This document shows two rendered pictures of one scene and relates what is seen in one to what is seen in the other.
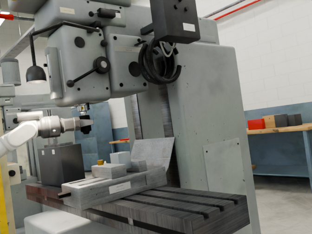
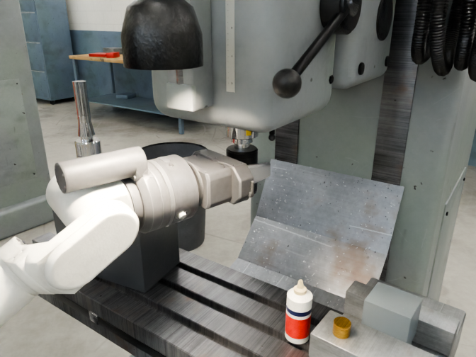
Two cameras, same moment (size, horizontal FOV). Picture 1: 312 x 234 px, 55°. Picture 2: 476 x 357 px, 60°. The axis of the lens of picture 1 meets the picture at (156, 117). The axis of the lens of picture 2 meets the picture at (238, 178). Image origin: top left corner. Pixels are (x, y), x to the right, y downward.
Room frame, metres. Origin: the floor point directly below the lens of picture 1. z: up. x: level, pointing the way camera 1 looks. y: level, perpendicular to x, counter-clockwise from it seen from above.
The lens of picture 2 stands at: (0.72, 0.46, 1.44)
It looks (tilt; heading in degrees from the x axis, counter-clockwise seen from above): 21 degrees down; 345
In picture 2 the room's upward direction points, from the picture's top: straight up
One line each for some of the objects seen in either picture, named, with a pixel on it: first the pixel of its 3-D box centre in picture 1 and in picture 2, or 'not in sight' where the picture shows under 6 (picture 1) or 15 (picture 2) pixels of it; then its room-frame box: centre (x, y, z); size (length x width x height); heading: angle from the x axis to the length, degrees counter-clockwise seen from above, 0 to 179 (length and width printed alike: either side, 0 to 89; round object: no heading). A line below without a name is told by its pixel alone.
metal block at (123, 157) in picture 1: (120, 160); (390, 316); (1.11, 0.15, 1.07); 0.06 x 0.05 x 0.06; 38
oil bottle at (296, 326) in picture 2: not in sight; (298, 309); (1.22, 0.23, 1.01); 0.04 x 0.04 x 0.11
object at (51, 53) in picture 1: (53, 73); (186, 13); (1.22, 0.39, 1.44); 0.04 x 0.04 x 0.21; 41
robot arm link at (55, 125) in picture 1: (63, 126); (191, 185); (1.25, 0.39, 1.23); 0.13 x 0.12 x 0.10; 26
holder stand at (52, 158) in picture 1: (60, 163); (115, 222); (1.52, 0.51, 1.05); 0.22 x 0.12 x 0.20; 49
